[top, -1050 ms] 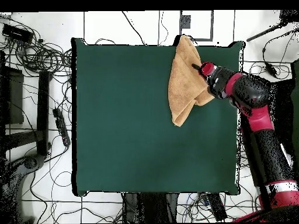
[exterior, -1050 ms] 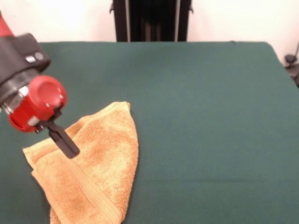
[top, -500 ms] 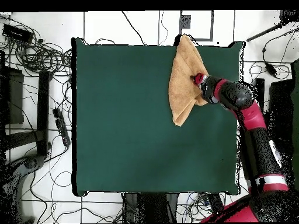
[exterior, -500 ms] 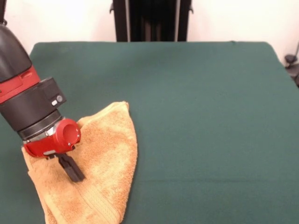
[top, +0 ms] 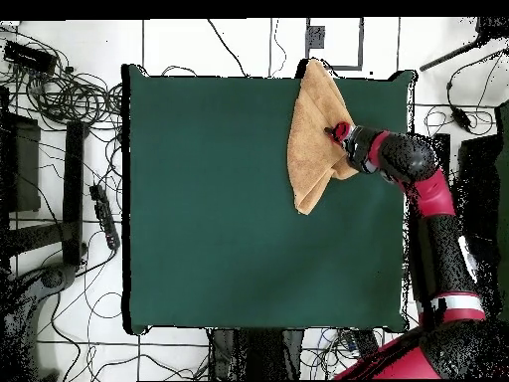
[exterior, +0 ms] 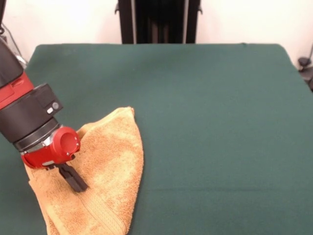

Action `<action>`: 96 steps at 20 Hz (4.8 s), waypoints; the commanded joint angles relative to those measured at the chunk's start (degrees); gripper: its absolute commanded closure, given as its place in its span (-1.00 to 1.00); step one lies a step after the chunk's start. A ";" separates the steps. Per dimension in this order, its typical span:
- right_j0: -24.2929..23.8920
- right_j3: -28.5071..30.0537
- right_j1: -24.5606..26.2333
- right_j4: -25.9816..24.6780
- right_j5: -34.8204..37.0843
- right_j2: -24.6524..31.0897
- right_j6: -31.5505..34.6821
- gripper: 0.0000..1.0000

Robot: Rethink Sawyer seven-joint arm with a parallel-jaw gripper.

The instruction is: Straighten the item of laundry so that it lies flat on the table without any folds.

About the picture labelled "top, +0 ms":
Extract orange terry towel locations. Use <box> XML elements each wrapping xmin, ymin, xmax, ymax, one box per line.
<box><xmin>286</xmin><ymin>58</ymin><xmax>361</xmax><ymax>217</ymax></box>

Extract black metal stand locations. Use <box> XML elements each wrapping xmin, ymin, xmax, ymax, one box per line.
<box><xmin>0</xmin><ymin>120</ymin><xmax>88</xmax><ymax>268</ymax></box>
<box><xmin>432</xmin><ymin>132</ymin><xmax>452</xmax><ymax>176</ymax></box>

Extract dark green table cloth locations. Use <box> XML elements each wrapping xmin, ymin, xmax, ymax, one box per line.
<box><xmin>120</xmin><ymin>63</ymin><xmax>419</xmax><ymax>335</ymax></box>

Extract black tripod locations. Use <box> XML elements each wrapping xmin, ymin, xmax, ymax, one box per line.
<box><xmin>418</xmin><ymin>15</ymin><xmax>509</xmax><ymax>72</ymax></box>

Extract black power strip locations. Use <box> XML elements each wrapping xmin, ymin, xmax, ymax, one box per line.
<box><xmin>88</xmin><ymin>182</ymin><xmax>121</xmax><ymax>252</ymax></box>
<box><xmin>349</xmin><ymin>328</ymin><xmax>382</xmax><ymax>359</ymax></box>

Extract black adapter box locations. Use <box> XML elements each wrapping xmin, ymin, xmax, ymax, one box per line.
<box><xmin>2</xmin><ymin>39</ymin><xmax>59</xmax><ymax>77</ymax></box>

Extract black inline cable adapter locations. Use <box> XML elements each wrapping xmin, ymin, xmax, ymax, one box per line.
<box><xmin>450</xmin><ymin>106</ymin><xmax>474</xmax><ymax>133</ymax></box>

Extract black cable tangle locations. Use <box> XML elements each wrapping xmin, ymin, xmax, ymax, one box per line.
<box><xmin>0</xmin><ymin>23</ymin><xmax>124</xmax><ymax>132</ymax></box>

